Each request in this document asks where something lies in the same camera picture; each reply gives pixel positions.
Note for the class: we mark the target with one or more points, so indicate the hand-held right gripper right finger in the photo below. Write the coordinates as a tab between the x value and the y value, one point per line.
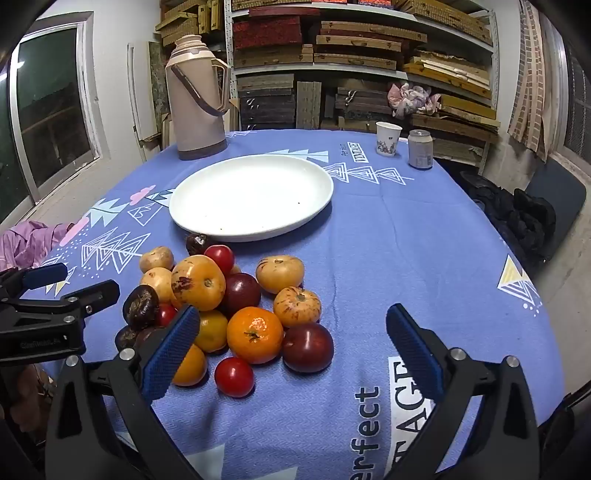
413	350

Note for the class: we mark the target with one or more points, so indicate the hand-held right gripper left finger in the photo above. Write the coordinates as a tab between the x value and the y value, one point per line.
173	355

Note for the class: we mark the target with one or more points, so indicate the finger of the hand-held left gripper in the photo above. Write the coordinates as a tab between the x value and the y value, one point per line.
46	275
99	295

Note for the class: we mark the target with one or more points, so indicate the red tomato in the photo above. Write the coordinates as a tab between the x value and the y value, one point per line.
165	314
234	377
220	257

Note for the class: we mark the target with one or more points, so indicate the dark brown passion fruit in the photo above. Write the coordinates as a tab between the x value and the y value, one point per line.
141	307

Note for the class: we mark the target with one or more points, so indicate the yellow tomato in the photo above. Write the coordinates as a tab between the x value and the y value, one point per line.
211	330
198	282

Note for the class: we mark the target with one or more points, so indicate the large orange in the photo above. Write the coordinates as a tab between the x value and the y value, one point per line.
255	334

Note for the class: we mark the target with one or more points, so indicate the dark red plum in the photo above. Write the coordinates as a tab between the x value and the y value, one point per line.
240	293
308	347

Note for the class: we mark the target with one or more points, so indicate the striped yellow pepino melon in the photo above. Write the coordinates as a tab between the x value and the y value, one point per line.
297	306

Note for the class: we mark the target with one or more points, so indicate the white plate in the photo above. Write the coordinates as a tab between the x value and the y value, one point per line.
249	198

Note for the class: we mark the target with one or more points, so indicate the pink purple cloth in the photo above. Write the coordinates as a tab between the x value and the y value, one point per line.
23	242

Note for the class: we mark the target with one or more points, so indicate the blue printed tablecloth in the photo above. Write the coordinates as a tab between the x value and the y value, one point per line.
392	258

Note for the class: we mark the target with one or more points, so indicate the black jacket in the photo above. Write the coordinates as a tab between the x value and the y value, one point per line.
521	217

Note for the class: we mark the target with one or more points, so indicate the glass window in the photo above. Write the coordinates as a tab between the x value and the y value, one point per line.
46	101

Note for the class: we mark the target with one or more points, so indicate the grey drink can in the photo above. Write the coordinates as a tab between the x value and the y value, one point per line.
420	150

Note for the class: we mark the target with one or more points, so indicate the beige thermos flask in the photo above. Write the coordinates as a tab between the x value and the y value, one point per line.
194	115

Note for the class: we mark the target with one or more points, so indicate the printed paper cup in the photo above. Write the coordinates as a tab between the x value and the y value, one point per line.
388	138

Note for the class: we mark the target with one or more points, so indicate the dark blue chair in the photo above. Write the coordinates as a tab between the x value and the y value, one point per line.
558	189

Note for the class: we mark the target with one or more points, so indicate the leaning patterned board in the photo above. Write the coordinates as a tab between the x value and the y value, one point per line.
159	83

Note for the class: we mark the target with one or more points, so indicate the cardboard box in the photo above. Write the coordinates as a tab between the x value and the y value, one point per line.
234	115

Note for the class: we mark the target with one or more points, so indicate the crumpled pink cloth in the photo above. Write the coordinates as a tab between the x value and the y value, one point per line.
411	99

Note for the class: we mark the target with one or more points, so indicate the brown checkered hanging cloth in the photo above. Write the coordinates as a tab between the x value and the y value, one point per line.
526	92

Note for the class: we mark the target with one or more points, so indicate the white metal shelf rack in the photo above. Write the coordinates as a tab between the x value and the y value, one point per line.
227	23

